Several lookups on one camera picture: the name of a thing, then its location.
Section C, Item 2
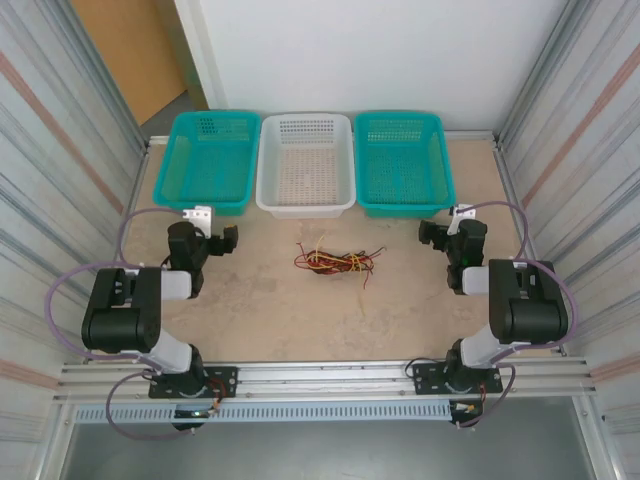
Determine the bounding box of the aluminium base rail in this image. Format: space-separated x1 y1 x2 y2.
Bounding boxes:
52 357 599 404

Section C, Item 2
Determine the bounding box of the teal plastic basket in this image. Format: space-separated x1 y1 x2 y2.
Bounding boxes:
152 109 263 217
353 110 457 220

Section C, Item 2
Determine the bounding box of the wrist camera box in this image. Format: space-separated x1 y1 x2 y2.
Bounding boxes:
181 204 214 236
447 203 480 236

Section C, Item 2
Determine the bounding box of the aluminium table edge bar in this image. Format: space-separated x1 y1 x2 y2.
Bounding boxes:
145 130 501 147

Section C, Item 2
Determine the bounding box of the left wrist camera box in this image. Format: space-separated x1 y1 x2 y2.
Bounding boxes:
181 204 214 236

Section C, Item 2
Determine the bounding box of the white plastic basket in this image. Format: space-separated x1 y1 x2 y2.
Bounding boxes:
255 113 357 220

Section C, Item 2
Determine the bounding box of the wooden door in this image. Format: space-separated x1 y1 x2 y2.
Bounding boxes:
69 0 189 127

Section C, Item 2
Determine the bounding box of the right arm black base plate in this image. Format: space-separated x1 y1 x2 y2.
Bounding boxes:
410 360 504 396

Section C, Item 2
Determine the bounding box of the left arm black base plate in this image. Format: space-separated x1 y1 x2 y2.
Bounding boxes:
148 366 239 400

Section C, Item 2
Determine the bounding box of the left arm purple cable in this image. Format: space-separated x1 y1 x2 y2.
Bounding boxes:
44 207 199 441

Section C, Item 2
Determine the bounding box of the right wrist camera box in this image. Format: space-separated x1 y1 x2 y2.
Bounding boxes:
447 203 480 236

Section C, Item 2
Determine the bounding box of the grey slotted cable duct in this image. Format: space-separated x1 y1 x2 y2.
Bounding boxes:
73 402 454 424

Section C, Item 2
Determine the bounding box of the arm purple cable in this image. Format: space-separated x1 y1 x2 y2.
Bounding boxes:
457 199 581 430
44 207 199 441

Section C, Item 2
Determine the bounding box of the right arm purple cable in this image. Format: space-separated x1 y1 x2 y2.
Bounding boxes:
457 199 581 430

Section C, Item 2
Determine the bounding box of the short yellow cable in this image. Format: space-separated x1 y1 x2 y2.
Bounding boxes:
312 233 351 271

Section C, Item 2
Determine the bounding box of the white door frame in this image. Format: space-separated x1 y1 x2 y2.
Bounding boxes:
172 0 226 112

